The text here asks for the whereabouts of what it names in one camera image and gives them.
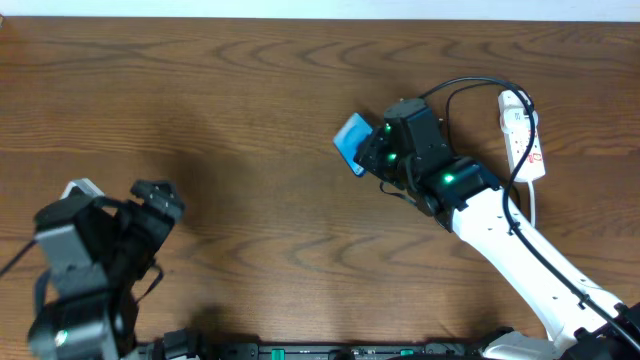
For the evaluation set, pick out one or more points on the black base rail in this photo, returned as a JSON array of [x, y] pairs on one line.
[[252, 351]]

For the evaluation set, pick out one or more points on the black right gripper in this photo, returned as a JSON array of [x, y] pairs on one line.
[[371, 153]]

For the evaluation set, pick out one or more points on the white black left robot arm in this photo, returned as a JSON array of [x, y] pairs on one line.
[[97, 248]]

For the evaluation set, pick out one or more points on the blue screen smartphone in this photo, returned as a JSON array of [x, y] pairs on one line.
[[348, 139]]

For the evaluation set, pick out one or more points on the white usb charger plug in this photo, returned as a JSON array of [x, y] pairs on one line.
[[513, 119]]

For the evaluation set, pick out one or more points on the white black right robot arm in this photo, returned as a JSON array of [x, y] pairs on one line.
[[581, 319]]

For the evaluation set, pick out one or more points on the white power strip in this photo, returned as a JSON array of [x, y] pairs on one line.
[[516, 144]]

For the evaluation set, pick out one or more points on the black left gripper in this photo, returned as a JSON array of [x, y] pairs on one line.
[[151, 201]]

